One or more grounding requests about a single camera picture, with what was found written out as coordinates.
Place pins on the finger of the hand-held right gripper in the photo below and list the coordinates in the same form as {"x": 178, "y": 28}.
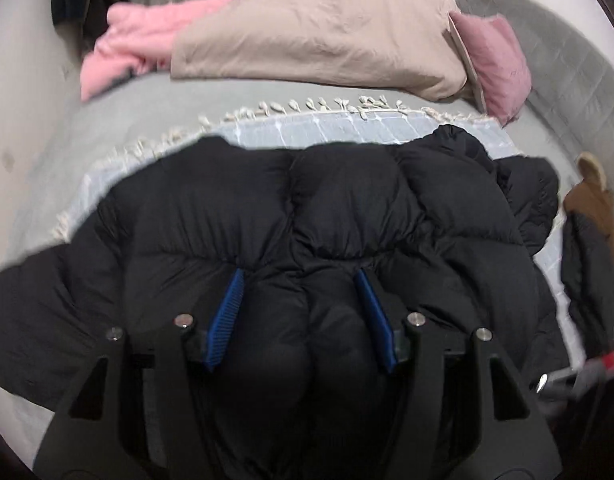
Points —
{"x": 552, "y": 384}

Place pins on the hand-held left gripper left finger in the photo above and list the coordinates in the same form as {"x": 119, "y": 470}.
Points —
{"x": 226, "y": 317}

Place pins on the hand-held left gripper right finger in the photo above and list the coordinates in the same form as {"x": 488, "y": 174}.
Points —
{"x": 376, "y": 317}

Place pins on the black puffer jacket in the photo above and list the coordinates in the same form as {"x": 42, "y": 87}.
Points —
{"x": 337, "y": 200}

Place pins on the thin black quilted jacket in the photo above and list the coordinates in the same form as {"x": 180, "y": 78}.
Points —
{"x": 587, "y": 270}

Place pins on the brown jacket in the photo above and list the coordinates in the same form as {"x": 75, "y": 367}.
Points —
{"x": 592, "y": 200}

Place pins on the light grey fringed throw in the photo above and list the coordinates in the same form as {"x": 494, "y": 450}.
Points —
{"x": 337, "y": 127}

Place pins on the pink velvet pillow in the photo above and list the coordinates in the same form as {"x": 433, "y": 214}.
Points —
{"x": 497, "y": 60}

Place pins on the beige duvet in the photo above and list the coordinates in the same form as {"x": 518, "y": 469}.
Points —
{"x": 312, "y": 35}

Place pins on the pink fleece blanket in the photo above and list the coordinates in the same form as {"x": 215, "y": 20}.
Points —
{"x": 137, "y": 40}

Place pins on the grey quilted headboard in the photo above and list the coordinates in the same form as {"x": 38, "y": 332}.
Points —
{"x": 562, "y": 90}

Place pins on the olive hanging garment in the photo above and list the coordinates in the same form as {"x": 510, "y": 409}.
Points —
{"x": 104, "y": 5}

